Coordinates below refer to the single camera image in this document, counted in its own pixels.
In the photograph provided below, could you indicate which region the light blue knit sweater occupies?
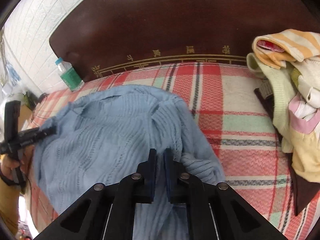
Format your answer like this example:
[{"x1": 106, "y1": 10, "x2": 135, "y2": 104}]
[{"x1": 34, "y1": 84, "x2": 225, "y2": 240}]

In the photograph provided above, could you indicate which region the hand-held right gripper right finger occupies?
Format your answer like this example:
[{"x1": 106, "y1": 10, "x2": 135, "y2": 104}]
[{"x1": 164, "y1": 148, "x2": 288, "y2": 240}]

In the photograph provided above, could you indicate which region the person's left forearm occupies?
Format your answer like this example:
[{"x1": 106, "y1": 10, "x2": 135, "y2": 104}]
[{"x1": 0, "y1": 174, "x2": 23, "y2": 232}]

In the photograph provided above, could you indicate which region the pale yellow garment pink patch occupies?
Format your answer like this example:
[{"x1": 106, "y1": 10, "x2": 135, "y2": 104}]
[{"x1": 287, "y1": 55, "x2": 320, "y2": 183}]

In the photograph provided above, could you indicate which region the clear water bottle green label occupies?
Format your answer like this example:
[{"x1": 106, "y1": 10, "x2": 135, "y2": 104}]
[{"x1": 55, "y1": 57, "x2": 85, "y2": 92}]

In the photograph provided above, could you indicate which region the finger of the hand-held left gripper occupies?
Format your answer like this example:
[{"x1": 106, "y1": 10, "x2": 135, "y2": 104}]
[
  {"x1": 19, "y1": 126, "x2": 57, "y2": 137},
  {"x1": 19, "y1": 130, "x2": 57, "y2": 146}
]

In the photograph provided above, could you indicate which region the yellow striped garment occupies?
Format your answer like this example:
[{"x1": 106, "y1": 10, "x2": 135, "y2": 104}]
[{"x1": 252, "y1": 29, "x2": 320, "y2": 69}]

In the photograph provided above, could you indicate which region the red plaid blanket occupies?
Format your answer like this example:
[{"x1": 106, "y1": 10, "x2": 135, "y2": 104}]
[{"x1": 24, "y1": 62, "x2": 320, "y2": 240}]

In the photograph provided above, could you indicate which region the dark brown headboard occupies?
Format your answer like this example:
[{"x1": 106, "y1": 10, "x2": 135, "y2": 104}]
[{"x1": 49, "y1": 0, "x2": 320, "y2": 83}]

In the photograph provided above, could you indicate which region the dark brown cloth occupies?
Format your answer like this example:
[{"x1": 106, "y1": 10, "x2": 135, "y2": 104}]
[{"x1": 254, "y1": 80, "x2": 320, "y2": 217}]

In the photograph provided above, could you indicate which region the white plastic bag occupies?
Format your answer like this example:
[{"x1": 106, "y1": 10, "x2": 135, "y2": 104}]
[{"x1": 0, "y1": 60, "x2": 22, "y2": 96}]

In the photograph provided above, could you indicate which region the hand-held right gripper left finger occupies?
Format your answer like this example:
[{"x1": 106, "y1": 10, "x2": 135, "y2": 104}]
[{"x1": 32, "y1": 149, "x2": 157, "y2": 240}]

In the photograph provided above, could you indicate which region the light green knit garment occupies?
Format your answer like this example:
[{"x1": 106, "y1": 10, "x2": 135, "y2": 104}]
[{"x1": 247, "y1": 52, "x2": 300, "y2": 153}]

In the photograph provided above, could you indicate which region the person's left hand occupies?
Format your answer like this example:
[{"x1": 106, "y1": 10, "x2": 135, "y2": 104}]
[{"x1": 0, "y1": 146, "x2": 34, "y2": 178}]

